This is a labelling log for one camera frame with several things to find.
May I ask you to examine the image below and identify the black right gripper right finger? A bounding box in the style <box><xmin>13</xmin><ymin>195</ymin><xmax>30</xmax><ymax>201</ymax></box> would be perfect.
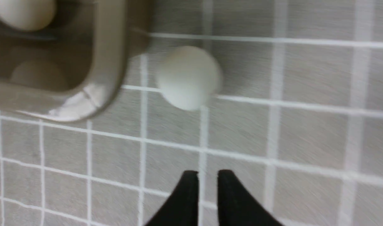
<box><xmin>217</xmin><ymin>169</ymin><xmax>283</xmax><ymax>226</ymax></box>

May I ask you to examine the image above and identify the white table-tennis ball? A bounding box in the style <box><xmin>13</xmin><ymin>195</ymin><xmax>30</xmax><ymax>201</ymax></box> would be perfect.
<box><xmin>0</xmin><ymin>0</ymin><xmax>57</xmax><ymax>32</ymax></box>
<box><xmin>155</xmin><ymin>46</ymin><xmax>223</xmax><ymax>111</ymax></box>

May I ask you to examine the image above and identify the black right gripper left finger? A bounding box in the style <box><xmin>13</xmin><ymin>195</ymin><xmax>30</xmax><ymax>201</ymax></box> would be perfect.
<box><xmin>146</xmin><ymin>170</ymin><xmax>199</xmax><ymax>226</ymax></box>

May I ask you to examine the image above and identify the olive plastic bin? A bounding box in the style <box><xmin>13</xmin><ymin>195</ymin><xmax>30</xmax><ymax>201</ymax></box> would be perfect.
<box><xmin>0</xmin><ymin>0</ymin><xmax>154</xmax><ymax>122</ymax></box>

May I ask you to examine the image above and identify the grey checked tablecloth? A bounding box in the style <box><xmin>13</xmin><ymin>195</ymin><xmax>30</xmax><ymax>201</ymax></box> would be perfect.
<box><xmin>0</xmin><ymin>0</ymin><xmax>383</xmax><ymax>226</ymax></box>

